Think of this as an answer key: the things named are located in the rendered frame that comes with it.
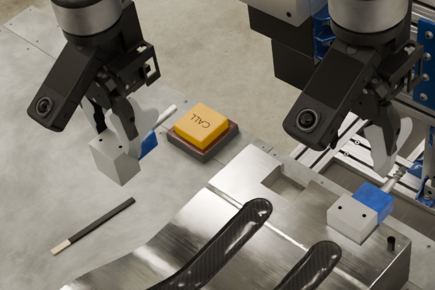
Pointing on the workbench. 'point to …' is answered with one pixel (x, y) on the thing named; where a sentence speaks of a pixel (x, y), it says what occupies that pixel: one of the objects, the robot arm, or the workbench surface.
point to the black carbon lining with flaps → (222, 245)
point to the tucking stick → (92, 226)
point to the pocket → (284, 183)
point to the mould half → (349, 256)
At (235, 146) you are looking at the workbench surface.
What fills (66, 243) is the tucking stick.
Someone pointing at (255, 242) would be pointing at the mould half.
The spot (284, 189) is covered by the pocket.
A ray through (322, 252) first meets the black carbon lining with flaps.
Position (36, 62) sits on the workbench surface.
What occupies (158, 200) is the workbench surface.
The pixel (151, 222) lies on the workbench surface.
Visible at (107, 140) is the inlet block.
